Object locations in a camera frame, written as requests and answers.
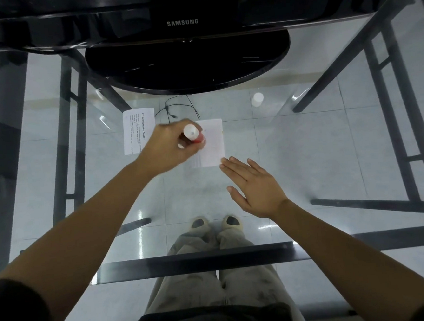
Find person's left hand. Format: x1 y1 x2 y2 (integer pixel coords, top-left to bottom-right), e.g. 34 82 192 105
131 117 210 179

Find person's right hand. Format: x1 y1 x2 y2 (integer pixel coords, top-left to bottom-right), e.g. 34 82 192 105
218 152 293 223

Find red glue stick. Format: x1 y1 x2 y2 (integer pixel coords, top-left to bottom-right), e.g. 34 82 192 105
182 122 207 146

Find white paper with text lines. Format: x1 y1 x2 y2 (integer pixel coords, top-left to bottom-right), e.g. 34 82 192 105
121 107 158 156

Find white paper with blue mark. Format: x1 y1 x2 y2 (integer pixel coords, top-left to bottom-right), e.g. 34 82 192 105
186 118 228 169

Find white glue stick cap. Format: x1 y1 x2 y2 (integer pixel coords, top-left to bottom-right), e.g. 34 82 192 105
250 91 266 109

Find person's right forearm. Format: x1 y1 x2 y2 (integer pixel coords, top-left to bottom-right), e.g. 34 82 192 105
271 190 424 321

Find person's left forearm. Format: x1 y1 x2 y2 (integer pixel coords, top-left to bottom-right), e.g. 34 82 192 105
0 159 168 321

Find person's right beige shoe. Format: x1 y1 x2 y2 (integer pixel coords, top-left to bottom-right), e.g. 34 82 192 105
221 213 243 232

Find person's beige shoe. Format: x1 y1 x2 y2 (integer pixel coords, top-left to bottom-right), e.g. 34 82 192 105
221 213 243 232
190 216 210 232

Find person's left beige shoe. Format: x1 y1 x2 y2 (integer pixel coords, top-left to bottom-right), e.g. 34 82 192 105
190 216 210 232

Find grey trousers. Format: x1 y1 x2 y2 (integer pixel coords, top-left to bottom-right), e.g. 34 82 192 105
139 223 309 321

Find black flat screen television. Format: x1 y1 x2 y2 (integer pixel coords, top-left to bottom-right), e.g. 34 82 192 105
0 0 424 108

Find thin black cable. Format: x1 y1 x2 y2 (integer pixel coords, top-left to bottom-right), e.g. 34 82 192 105
153 93 201 122

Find black metal table frame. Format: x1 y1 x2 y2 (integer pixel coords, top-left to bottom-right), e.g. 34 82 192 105
0 0 424 294

